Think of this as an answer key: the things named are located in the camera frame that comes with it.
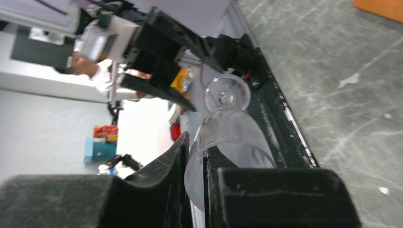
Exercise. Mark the person in white shirt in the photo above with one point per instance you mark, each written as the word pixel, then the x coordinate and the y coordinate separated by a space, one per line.
pixel 99 74

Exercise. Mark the clear wine glass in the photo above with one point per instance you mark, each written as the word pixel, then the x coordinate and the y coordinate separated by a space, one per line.
pixel 229 128

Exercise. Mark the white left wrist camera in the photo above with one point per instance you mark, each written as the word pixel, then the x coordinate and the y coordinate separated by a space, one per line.
pixel 98 43

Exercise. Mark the gold wire wine glass rack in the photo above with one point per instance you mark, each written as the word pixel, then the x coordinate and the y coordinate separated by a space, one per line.
pixel 390 9

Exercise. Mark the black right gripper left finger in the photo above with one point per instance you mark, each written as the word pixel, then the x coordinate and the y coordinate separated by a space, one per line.
pixel 153 198

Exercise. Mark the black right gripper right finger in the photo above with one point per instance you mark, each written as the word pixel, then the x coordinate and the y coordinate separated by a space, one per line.
pixel 274 198

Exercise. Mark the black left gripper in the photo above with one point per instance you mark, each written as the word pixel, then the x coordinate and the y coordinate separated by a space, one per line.
pixel 161 43

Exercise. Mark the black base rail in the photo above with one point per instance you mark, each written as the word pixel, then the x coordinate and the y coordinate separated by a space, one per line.
pixel 268 106

